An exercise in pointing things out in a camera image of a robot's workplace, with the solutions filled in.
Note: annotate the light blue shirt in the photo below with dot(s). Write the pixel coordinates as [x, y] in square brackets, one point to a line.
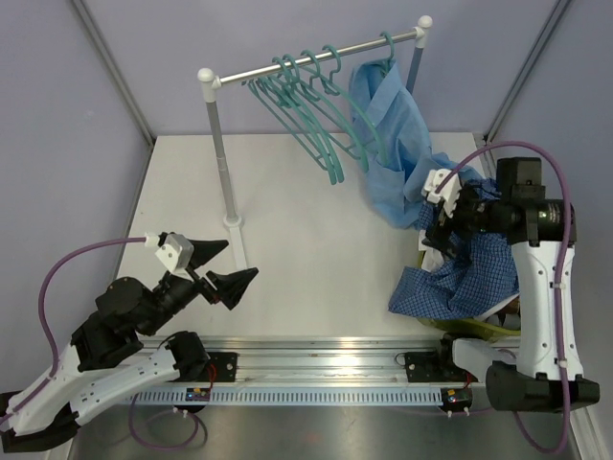
[394, 186]

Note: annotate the dark blue checked shirt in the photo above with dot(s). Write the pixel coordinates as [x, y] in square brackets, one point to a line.
[410, 298]

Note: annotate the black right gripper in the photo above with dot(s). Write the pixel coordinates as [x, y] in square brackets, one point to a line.
[441, 233]

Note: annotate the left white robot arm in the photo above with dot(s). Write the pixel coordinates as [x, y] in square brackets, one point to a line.
[90, 374]

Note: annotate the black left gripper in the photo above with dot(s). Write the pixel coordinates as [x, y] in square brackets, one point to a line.
[230, 286]

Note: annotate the teal hanger of checked shirt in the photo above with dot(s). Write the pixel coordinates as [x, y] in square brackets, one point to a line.
[336, 90]

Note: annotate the aluminium mounting rail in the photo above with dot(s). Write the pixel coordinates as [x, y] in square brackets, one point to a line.
[333, 361]

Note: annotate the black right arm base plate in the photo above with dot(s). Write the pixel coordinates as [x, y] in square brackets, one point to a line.
[433, 367]

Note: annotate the teal hanger of blue shirt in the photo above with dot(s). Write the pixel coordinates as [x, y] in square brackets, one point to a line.
[386, 64]

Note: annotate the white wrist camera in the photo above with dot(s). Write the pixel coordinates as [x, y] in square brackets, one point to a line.
[442, 187]
[173, 250]

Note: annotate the teal hanger of grey shirt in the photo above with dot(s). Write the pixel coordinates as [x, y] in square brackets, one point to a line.
[292, 110]

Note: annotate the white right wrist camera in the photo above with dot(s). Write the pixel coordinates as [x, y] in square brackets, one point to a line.
[442, 187]

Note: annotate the green laundry basket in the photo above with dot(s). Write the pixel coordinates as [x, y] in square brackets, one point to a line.
[497, 326]

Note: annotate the teal hanger of white shirt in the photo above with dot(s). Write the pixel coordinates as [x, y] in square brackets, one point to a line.
[315, 93]

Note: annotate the white slotted cable duct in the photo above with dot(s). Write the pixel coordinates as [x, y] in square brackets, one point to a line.
[296, 396]

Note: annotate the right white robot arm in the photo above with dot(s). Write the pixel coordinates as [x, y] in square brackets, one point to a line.
[546, 376]

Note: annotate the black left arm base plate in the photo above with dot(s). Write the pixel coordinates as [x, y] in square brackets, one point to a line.
[222, 366]

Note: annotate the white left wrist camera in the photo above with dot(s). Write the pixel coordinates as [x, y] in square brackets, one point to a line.
[173, 250]

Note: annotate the teal hanger of plaid shirt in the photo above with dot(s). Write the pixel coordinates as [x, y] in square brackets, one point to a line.
[311, 115]

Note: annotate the metal clothes rack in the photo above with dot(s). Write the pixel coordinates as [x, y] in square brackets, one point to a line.
[273, 86]

